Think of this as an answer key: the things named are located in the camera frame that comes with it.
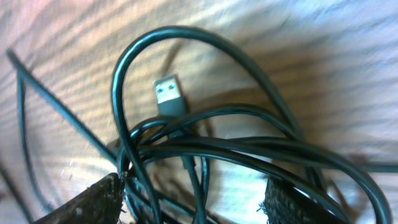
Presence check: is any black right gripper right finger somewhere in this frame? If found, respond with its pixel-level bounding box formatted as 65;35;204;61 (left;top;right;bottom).
259;179;344;224

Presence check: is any black USB cable gray plug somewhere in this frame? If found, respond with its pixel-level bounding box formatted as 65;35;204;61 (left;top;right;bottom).
7;50;214;223

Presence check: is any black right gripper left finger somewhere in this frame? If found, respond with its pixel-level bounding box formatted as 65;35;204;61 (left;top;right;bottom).
35;173;125;224

